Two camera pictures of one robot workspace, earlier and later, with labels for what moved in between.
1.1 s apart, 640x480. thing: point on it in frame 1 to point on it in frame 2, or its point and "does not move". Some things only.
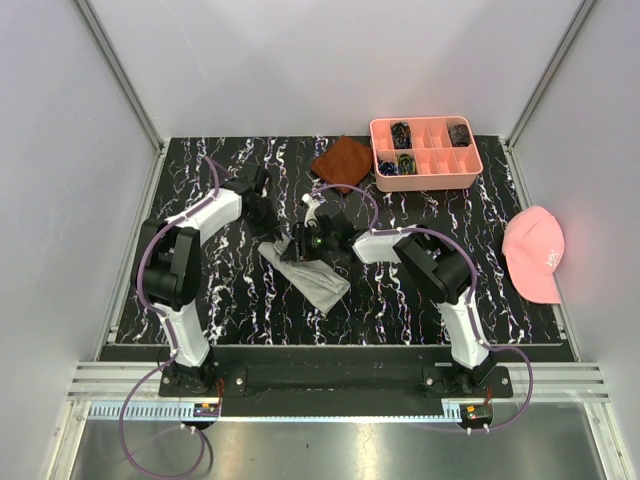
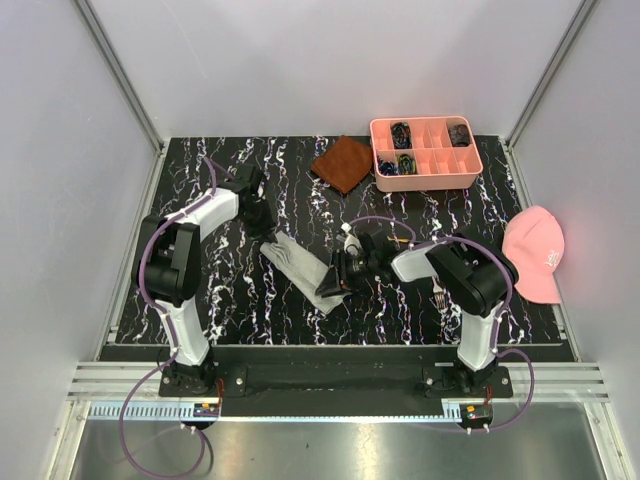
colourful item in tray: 406,165 does not move
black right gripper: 297,248 to 330,284
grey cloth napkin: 311,280 does not move
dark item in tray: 401,135 does not move
